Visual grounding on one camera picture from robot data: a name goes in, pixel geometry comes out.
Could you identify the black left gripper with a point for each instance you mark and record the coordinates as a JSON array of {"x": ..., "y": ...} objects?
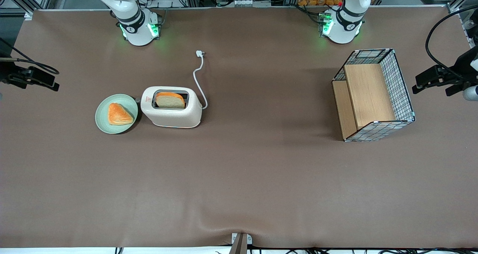
[{"x": 462, "y": 68}]

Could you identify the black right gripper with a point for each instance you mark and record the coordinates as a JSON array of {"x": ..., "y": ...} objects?
[{"x": 7, "y": 73}]

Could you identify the white two-slot toaster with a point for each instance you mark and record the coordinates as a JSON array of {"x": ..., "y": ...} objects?
[{"x": 171, "y": 115}]

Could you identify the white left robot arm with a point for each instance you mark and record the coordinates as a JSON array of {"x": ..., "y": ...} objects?
[{"x": 347, "y": 22}]

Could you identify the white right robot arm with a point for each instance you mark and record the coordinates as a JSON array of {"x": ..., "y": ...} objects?
[{"x": 129, "y": 7}]

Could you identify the wooden step shelf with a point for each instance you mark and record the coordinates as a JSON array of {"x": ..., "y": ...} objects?
[{"x": 368, "y": 93}]

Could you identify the pale green round plate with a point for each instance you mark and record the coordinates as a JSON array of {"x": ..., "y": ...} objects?
[{"x": 102, "y": 115}]

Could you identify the orange triangular pastry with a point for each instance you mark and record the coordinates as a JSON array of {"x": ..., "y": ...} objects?
[{"x": 118, "y": 115}]

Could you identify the bread slice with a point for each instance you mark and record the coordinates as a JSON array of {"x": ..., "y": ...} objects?
[{"x": 170, "y": 101}]

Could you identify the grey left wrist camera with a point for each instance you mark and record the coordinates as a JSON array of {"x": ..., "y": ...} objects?
[{"x": 471, "y": 93}]

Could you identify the grey metal camera bracket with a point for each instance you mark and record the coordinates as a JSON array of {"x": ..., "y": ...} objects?
[{"x": 241, "y": 242}]

